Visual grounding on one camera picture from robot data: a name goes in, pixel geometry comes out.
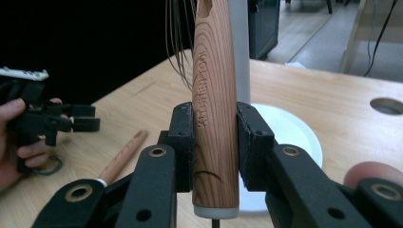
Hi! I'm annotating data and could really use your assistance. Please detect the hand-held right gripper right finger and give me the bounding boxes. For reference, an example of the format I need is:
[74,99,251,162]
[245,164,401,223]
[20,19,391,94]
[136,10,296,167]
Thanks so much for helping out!
[236,102,372,228]

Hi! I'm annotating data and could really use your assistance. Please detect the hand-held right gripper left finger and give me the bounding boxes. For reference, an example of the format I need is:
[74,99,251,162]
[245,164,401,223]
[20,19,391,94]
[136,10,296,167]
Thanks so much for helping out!
[114,102,195,228]

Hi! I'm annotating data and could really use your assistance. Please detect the white utensil stand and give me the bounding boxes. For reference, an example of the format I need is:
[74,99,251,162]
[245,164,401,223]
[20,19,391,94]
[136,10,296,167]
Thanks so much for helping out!
[227,0,323,214]

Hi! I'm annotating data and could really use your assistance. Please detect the wooden-handled mesh strainer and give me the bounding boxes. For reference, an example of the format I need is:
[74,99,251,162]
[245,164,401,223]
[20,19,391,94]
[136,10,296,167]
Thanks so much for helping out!
[191,0,240,228]

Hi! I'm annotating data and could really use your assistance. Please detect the teal-handled wire whisk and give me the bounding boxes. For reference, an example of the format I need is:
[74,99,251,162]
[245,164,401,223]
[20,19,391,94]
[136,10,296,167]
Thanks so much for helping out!
[164,0,198,92]

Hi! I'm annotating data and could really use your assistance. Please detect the white paper sheet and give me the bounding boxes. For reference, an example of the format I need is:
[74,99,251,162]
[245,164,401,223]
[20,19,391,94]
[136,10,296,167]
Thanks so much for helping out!
[284,61,307,69]

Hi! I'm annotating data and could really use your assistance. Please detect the dark cabinet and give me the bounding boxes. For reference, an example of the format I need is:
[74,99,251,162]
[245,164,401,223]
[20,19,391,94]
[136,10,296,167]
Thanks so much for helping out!
[247,0,281,61]

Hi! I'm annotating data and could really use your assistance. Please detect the beige wooden panel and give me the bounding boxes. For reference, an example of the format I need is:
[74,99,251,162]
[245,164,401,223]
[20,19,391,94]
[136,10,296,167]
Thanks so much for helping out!
[338,0,403,84]

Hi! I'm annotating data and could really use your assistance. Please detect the hanging black cable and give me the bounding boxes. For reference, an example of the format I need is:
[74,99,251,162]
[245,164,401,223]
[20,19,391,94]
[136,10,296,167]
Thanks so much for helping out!
[363,0,399,78]

